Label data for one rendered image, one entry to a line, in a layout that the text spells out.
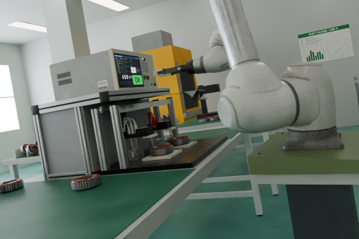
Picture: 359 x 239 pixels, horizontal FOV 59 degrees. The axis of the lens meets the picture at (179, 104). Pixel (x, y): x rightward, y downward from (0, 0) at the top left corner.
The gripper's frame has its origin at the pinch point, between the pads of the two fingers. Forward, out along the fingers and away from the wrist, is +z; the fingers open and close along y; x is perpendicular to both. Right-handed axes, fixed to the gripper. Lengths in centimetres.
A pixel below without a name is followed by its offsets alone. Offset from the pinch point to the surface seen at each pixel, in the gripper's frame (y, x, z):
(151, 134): -20.4, -30.2, 0.8
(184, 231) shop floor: 66, -119, 32
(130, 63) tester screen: -13.5, 6.7, 9.6
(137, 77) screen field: -8.7, -0.6, 9.6
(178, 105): 325, -27, 126
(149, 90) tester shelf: -2.7, -8.5, 6.7
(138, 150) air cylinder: -22.7, -37.0, 8.4
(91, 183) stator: -62, -41, 8
